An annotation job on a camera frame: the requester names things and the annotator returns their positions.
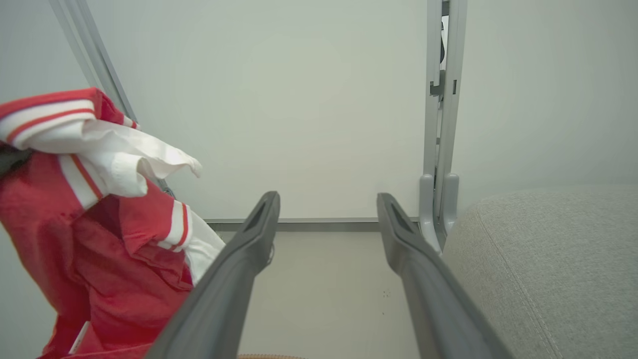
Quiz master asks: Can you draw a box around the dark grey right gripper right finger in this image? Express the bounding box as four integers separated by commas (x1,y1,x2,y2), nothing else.
377,192,514,359

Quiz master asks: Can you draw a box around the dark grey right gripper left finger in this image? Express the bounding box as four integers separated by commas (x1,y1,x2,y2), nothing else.
145,191,281,359

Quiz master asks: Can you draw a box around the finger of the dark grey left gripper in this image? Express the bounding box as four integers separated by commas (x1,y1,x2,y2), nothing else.
0,145,33,177

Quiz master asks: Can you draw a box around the red and white garment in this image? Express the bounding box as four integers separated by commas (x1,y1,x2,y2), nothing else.
0,88,226,359

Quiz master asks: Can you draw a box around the grey partition bottom rail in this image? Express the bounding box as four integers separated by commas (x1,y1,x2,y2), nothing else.
204,217,422,233

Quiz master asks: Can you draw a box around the grey corner partition post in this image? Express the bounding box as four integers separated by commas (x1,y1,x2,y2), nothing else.
49,0,176,198

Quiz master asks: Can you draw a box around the grey partition post with foot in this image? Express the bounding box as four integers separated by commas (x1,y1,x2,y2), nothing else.
419,0,468,255

